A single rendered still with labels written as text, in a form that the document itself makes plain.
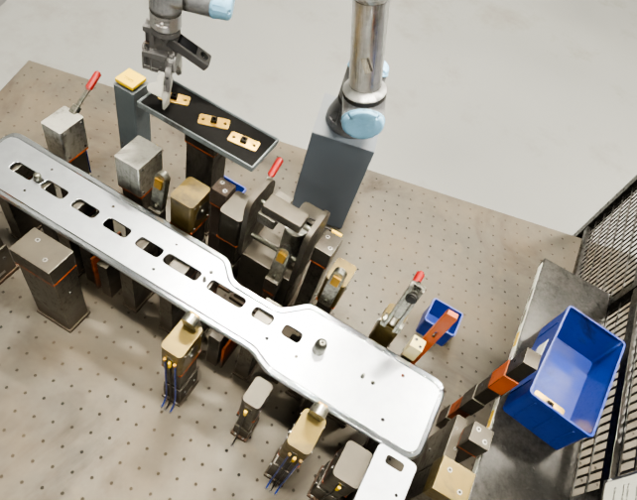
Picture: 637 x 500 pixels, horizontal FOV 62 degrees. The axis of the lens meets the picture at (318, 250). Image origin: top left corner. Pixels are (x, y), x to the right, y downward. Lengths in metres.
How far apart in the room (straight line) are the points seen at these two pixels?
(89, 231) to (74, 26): 2.49
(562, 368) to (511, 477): 0.35
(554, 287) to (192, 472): 1.14
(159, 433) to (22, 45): 2.69
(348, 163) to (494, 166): 2.03
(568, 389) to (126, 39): 3.14
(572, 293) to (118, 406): 1.33
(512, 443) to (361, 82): 0.95
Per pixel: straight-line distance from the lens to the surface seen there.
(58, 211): 1.54
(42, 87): 2.33
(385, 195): 2.11
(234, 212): 1.42
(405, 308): 1.32
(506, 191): 3.52
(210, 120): 1.51
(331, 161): 1.71
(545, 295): 1.69
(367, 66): 1.38
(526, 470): 1.43
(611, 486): 1.36
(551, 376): 1.56
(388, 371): 1.38
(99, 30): 3.81
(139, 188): 1.52
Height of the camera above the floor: 2.20
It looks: 54 degrees down
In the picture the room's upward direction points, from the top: 22 degrees clockwise
